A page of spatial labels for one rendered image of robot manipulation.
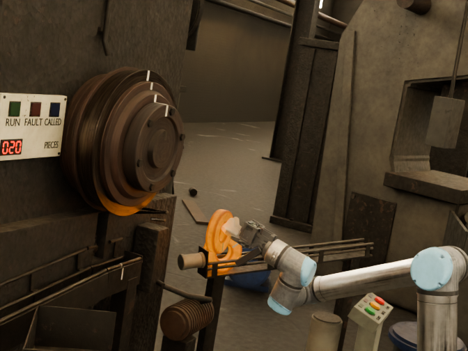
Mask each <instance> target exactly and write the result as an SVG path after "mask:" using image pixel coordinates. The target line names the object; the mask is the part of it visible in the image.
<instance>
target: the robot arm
mask: <svg viewBox="0 0 468 351"><path fill-rule="evenodd" d="M221 229H222V231H223V232H224V233H225V234H226V235H227V236H228V237H229V238H230V239H232V240H233V241H235V242H237V243H238V244H239V245H241V246H243V247H245V248H249V249H250V250H251V249H254V248H255V249H254V250H252V251H250V252H249V253H247V254H245V255H244V256H240V257H239V258H238V259H237V260H236V261H235V264H236V265H237V266H238V267H239V266H244V265H246V264H247V263H248V262H249V261H250V260H252V259H254V258H255V257H257V256H259V255H261V256H262V257H263V258H264V260H265V262H266V263H268V264H269V265H271V266H272V267H274V268H276V269H277V270H278V271H280V272H281V273H280V275H279V277H278V279H277V281H276V283H275V285H274V287H273V289H272V291H271V294H270V295H269V298H268V301H267V303H268V305H269V306H270V308H271V309H273V310H274V311H276V312H277V313H280V314H281V315H289V314H290V313H291V312H292V309H293V308H294V307H298V306H303V305H307V304H315V303H318V302H325V301H327V300H331V299H339V298H343V297H351V296H355V295H363V294H368V293H376V292H380V291H384V290H392V289H397V288H404V287H409V286H416V293H417V351H457V323H458V284H459V283H460V282H462V281H464V280H465V279H466V278H467V276H468V256H467V254H466V253H465V252H464V251H463V250H461V249H460V248H458V247H454V246H444V247H430V248H427V249H425V250H423V251H420V252H419V253H418V254H417V255H415V257H414V258H410V259H406V260H399V261H396V262H392V263H385V264H381V265H376V266H372V267H365V268H361V269H357V270H351V271H347V272H341V273H337V274H330V275H327V276H316V277H314V274H315V271H316V268H317V265H316V262H315V261H313V260H311V259H310V258H309V257H308V256H305V255H304V254H302V253H300V252H298V251H297V250H295V249H293V248H292V247H290V246H288V245H287V244H286V243H284V242H282V241H280V240H279V239H277V240H276V238H277V235H275V234H273V233H272V232H270V231H269V230H267V229H266V228H265V226H263V225H262V224H260V223H258V222H257V221H255V220H251V221H247V222H245V223H244V225H243V226H240V223H239V218H238V217H233V218H230V219H229V220H228V221H227V222H226V223H225V224H223V226H222V227H221ZM257 246H258V247H257ZM256 247H257V248H256Z"/></svg>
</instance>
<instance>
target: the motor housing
mask: <svg viewBox="0 0 468 351"><path fill-rule="evenodd" d="M214 314H215V310H214V306H213V304H212V302H211V303H208V304H202V305H201V304H200V302H199V300H195V299H187V298H185V299H183V300H181V301H179V302H177V303H175V304H172V305H170V306H168V307H167V308H166V309H165V310H164V311H163V312H162V314H161V316H160V320H159V323H160V327H161V330H162V332H163V333H164V335H163V338H162V346H161V351H194V348H195V343H196V337H193V336H192V334H195V333H196V332H198V331H199V330H201V329H202V328H204V327H206V326H208V325H209V324H210V323H211V321H212V319H213V318H214Z"/></svg>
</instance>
